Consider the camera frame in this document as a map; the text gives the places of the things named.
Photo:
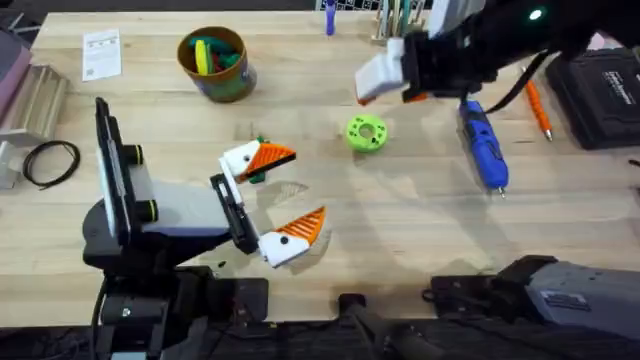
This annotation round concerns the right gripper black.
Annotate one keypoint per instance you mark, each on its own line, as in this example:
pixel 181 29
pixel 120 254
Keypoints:
pixel 450 65

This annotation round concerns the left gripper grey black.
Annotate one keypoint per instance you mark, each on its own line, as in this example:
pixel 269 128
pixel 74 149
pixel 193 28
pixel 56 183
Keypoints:
pixel 190 210

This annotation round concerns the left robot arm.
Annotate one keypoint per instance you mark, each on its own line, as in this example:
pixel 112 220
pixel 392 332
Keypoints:
pixel 150 310

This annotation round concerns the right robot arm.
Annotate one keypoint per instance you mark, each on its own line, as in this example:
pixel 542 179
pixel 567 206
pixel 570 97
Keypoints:
pixel 575 300

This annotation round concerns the green toy vegetable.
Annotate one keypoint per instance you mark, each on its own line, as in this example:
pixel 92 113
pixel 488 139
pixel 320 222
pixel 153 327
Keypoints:
pixel 258 177

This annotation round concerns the wooden holder with tools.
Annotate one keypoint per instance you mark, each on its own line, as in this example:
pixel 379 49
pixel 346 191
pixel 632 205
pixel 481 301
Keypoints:
pixel 395 20

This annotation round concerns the blue electric screwdriver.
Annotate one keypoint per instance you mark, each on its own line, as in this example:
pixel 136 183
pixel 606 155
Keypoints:
pixel 482 145

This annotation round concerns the purple marker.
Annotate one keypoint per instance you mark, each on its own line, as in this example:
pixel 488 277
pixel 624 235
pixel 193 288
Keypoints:
pixel 330 17

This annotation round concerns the pale right wrist plate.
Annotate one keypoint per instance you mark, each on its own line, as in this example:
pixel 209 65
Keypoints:
pixel 455 15

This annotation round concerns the brown tub with toys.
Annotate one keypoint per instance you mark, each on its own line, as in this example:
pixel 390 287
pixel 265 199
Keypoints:
pixel 217 65

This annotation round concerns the black left wrist plate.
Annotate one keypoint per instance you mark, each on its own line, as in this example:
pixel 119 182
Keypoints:
pixel 114 170

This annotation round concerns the black case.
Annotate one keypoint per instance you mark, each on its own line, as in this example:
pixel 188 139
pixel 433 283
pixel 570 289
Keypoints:
pixel 600 100

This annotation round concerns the white paper leaflet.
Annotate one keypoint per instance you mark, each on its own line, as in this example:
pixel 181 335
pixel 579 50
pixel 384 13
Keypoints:
pixel 101 55

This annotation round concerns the beige ribbed tray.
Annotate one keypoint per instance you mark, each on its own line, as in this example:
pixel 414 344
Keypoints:
pixel 35 105

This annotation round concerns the pink box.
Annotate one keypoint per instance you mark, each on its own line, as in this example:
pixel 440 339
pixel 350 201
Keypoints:
pixel 10 75

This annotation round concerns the black rail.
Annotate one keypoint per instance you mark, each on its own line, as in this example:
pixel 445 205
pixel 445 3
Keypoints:
pixel 310 345

